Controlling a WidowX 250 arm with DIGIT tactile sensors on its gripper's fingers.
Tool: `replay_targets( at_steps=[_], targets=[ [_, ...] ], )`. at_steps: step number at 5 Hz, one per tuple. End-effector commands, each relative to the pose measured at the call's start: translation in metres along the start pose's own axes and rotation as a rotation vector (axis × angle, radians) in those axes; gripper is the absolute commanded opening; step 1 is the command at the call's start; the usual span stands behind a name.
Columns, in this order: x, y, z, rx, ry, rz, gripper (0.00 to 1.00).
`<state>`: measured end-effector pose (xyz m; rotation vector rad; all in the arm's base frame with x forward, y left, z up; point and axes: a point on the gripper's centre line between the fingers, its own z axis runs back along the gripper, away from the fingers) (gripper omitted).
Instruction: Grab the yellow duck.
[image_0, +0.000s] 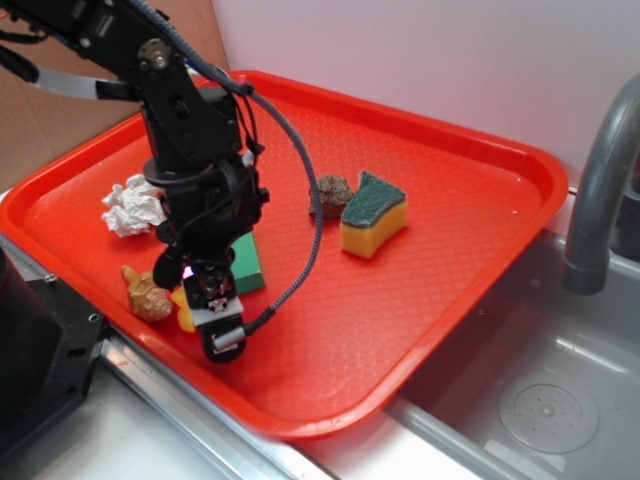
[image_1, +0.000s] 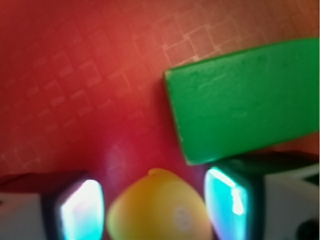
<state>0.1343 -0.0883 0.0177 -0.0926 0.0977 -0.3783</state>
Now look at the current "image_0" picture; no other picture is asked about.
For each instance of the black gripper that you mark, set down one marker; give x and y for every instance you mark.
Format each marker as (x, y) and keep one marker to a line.
(206, 211)

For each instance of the yellow rubber duck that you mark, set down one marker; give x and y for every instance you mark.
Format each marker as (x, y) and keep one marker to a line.
(183, 314)

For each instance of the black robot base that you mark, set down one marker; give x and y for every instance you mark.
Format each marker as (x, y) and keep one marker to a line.
(50, 339)

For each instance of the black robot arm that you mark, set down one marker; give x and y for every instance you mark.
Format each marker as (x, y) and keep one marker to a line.
(188, 127)

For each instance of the green rectangular block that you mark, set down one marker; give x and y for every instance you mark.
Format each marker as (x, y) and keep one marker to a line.
(246, 267)

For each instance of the crumpled white paper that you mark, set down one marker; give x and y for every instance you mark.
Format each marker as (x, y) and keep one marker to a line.
(133, 208)

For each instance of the golden conch shell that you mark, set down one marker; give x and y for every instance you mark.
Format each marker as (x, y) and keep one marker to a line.
(146, 299)

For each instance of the brown rock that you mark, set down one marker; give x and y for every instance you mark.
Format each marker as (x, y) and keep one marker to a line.
(335, 194)

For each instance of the green and yellow sponge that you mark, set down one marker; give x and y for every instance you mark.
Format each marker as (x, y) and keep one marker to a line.
(376, 213)

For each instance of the red plastic tray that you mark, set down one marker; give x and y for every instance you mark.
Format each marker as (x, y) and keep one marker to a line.
(386, 289)

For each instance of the cardboard panel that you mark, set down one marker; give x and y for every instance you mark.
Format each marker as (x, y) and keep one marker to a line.
(38, 127)

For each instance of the grey sink basin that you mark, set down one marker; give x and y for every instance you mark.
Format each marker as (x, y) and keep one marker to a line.
(536, 382)

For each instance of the dark sink faucet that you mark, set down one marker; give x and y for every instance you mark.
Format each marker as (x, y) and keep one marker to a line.
(605, 215)

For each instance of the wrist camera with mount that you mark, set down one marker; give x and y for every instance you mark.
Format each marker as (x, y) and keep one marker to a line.
(216, 310)

